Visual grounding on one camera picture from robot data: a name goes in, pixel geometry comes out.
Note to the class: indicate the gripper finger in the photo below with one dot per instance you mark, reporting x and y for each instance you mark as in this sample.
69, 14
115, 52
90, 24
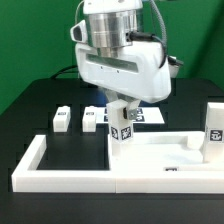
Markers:
130, 110
111, 95

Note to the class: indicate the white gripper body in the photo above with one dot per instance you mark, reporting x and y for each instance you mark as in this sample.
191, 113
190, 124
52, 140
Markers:
136, 72

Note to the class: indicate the white desk top tray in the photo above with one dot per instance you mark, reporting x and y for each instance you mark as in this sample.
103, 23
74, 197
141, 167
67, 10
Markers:
160, 151

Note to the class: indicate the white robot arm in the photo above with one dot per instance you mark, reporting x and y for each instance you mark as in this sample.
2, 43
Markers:
115, 53

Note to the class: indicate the marker tag plate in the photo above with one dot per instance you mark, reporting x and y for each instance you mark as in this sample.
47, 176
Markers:
145, 115

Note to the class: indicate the white U-shaped fence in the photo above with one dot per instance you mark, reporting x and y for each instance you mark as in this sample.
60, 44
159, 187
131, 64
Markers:
27, 177

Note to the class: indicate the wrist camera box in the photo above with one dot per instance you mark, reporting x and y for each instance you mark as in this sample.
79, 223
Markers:
174, 65

